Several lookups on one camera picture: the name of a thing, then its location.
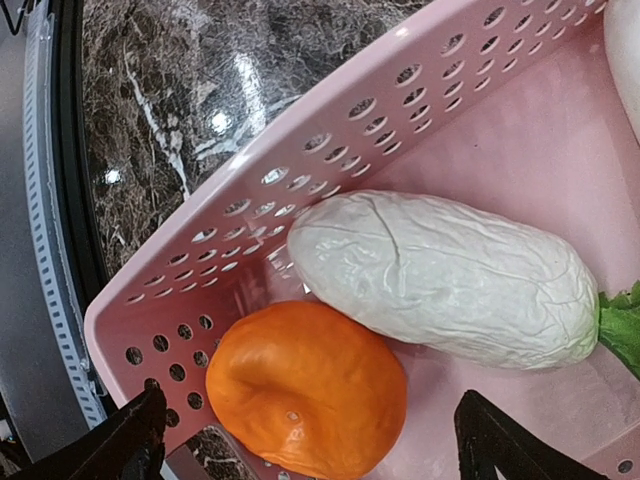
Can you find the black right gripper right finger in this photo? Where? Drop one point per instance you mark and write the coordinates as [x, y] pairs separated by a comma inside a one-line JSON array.
[[491, 445]]

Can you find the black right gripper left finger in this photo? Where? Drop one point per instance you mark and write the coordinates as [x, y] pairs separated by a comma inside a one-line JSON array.
[[128, 445]]

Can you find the white radish toy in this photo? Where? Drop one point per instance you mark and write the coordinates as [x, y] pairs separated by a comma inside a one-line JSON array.
[[472, 284]]

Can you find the orange tangerine toy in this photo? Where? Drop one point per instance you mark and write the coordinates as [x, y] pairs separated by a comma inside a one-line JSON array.
[[301, 385]]

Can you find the pink plastic basket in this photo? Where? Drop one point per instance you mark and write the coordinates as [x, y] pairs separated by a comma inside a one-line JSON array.
[[507, 106]]

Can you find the white radish with green leaf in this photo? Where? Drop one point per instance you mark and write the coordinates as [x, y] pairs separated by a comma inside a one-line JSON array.
[[621, 39]]

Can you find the white slotted cable duct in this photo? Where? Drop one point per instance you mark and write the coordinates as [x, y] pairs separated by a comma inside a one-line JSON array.
[[45, 218]]

